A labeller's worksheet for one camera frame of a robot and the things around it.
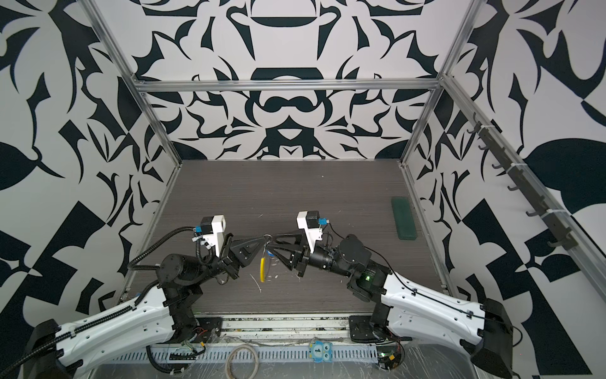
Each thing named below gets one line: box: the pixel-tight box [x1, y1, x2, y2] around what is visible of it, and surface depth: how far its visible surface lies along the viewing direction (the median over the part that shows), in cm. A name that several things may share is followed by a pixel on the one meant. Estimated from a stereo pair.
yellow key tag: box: [259, 257, 266, 284], surface depth 56 cm
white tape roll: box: [224, 343, 260, 379], surface depth 70 cm
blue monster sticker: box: [308, 340, 333, 364], surface depth 71 cm
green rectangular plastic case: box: [391, 196, 418, 241], surface depth 101 cm
